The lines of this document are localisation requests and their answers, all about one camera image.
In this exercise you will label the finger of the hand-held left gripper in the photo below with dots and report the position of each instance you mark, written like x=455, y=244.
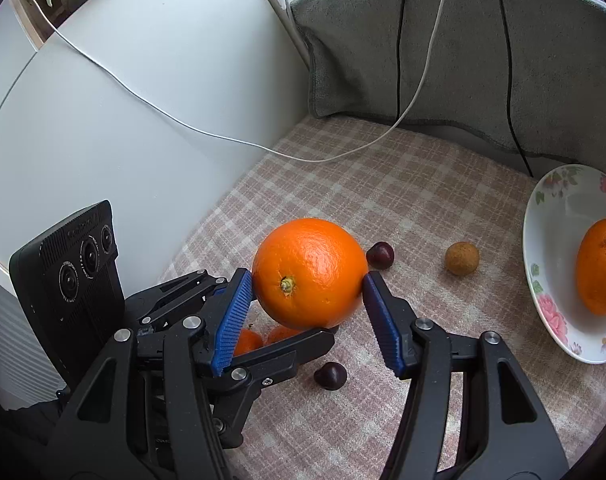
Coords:
x=283, y=352
x=183, y=290

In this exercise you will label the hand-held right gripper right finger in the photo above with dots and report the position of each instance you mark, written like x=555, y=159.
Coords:
x=380, y=320

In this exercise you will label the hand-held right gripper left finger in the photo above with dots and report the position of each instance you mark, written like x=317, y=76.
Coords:
x=233, y=320

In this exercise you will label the small tangerine with stem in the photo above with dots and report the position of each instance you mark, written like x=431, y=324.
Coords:
x=279, y=335

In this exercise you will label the dark red plum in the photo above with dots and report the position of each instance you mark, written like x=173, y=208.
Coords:
x=380, y=256
x=330, y=375

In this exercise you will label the large smooth orange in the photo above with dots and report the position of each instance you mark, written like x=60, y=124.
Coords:
x=308, y=265

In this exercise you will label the white floral plate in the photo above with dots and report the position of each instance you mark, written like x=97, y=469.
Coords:
x=553, y=230

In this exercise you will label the pink plaid blanket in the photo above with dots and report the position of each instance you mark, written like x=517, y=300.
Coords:
x=383, y=195

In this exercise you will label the white cabinet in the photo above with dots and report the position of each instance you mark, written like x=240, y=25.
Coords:
x=158, y=85

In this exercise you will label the large brown-spotted orange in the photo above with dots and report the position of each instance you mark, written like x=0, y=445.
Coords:
x=603, y=270

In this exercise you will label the grey cushion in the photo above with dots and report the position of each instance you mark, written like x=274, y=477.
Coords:
x=473, y=60

